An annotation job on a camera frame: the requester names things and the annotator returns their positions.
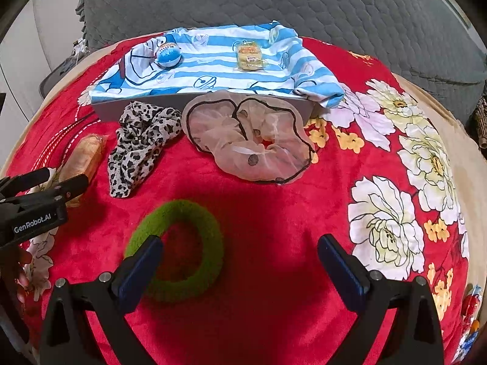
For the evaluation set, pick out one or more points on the red white snack packet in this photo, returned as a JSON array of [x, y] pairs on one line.
[[471, 304]]

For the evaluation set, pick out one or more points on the beige sheer scrunchie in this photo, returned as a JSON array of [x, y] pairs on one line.
[[266, 159]]

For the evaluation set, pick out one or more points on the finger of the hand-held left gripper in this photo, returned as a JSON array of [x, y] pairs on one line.
[[64, 188], [26, 180]]

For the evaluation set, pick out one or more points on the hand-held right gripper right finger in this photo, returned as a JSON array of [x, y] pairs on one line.
[[340, 270]]

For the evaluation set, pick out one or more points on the person's left hand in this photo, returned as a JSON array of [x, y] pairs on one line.
[[23, 270]]

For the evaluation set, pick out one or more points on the white wardrobe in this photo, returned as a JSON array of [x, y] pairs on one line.
[[23, 64]]

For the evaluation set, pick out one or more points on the grey box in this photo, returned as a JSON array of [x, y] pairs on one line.
[[110, 112]]

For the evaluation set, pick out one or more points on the leopard print scrunchie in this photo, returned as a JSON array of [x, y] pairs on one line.
[[133, 152]]

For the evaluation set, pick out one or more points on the orange snack packet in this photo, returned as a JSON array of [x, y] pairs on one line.
[[85, 156]]

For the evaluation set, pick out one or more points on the pile of clothes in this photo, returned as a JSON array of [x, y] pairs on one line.
[[481, 121]]

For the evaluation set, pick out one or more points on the red floral blanket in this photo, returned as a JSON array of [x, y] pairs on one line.
[[266, 205]]

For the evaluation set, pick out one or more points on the grey quilted pillow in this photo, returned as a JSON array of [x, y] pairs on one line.
[[266, 0]]

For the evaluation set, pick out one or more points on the grey chair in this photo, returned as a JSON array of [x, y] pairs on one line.
[[57, 76]]

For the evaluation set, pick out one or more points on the green fuzzy scrunchie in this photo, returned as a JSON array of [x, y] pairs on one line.
[[205, 235]]

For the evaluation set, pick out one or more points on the blue striped cartoon cloth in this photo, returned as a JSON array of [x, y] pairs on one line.
[[213, 68]]

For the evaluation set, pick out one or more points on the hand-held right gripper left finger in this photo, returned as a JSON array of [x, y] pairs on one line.
[[140, 270]]

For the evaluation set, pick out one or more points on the yellow cake snack packet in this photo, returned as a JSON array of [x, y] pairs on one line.
[[249, 57]]

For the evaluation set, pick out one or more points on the blue white egg toy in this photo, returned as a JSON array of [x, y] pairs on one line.
[[169, 57]]

